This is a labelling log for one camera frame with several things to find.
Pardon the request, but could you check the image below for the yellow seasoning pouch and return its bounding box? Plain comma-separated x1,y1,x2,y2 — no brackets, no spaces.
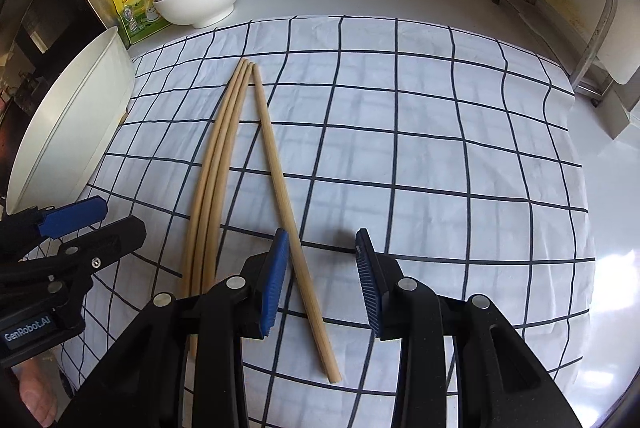
113,0,169,46

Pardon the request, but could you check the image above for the white round tray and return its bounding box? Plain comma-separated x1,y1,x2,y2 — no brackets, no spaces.
6,27,134,214

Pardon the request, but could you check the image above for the wooden chopstick eight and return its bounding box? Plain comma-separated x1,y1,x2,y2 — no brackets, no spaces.
200,60,252,292

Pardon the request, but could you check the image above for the wooden chopstick six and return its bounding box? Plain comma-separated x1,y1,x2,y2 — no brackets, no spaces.
181,58,245,298

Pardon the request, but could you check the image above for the large white bowl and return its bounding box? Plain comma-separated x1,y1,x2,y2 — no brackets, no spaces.
154,0,238,28

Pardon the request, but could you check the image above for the wooden chopstick nine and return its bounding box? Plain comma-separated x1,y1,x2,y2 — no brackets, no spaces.
118,110,129,126

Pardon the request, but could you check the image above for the person left hand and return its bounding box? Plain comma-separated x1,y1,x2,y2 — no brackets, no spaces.
12,353,58,427

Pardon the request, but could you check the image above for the white black grid cloth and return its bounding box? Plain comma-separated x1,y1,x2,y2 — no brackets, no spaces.
56,16,594,427

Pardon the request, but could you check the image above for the wooden chopstick seven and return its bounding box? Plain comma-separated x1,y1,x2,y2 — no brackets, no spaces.
188,58,252,359

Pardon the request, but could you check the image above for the wooden chopstick ten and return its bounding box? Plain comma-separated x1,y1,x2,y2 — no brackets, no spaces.
250,62,342,384

